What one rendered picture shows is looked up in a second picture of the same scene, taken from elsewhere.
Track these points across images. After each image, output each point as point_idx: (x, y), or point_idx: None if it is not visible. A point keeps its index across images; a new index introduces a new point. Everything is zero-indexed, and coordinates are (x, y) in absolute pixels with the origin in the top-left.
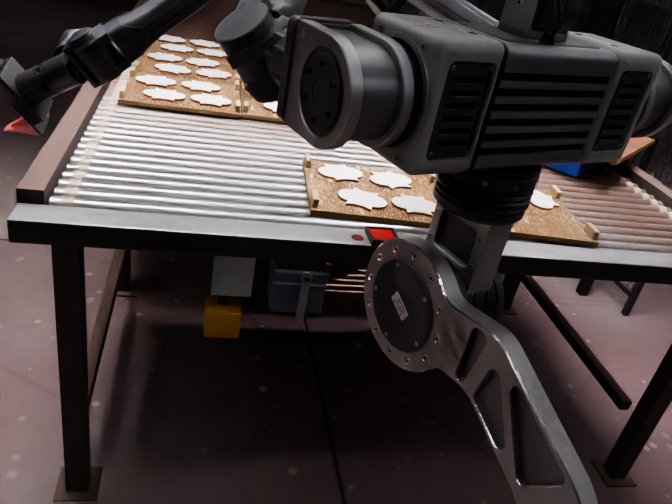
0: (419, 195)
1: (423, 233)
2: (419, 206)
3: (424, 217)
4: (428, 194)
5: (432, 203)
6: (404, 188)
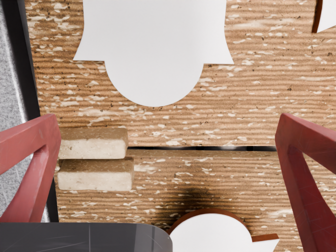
0: (261, 57)
1: (21, 18)
2: (135, 23)
3: (68, 29)
4: (275, 97)
5: (177, 87)
6: (317, 4)
